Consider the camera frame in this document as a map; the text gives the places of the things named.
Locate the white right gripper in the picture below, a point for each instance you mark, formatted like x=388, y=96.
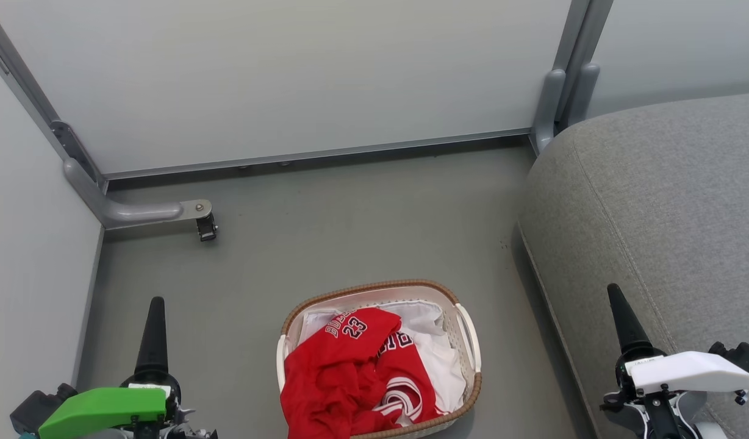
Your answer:
x=685, y=372

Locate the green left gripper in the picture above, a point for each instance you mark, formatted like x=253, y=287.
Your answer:
x=103, y=405

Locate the red shorts with white stripe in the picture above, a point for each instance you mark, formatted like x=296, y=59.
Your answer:
x=332, y=378

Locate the red Bulls 23 jersey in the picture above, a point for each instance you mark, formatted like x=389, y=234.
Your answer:
x=411, y=372

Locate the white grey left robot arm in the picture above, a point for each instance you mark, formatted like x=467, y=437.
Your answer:
x=115, y=435

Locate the grey fabric sofa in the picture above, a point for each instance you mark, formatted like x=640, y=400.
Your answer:
x=655, y=195

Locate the white cloth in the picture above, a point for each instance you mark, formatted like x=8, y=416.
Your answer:
x=438, y=360

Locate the black caster wheel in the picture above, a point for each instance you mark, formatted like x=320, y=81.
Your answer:
x=207, y=229

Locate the grey partition foot bar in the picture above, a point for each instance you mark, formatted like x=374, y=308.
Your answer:
x=130, y=211

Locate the white laundry basket brown rim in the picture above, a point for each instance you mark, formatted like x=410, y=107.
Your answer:
x=455, y=329

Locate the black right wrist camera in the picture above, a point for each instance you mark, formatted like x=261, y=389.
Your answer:
x=746, y=356

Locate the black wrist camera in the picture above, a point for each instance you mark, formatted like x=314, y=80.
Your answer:
x=39, y=407
x=746, y=356

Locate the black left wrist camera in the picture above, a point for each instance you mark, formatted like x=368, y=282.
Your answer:
x=39, y=407

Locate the grey partition post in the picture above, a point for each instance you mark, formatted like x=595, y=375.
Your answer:
x=548, y=103

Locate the grey partition bottom rail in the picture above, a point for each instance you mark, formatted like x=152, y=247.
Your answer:
x=319, y=153

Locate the grey partition corner rail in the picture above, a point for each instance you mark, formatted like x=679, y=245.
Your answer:
x=39, y=103

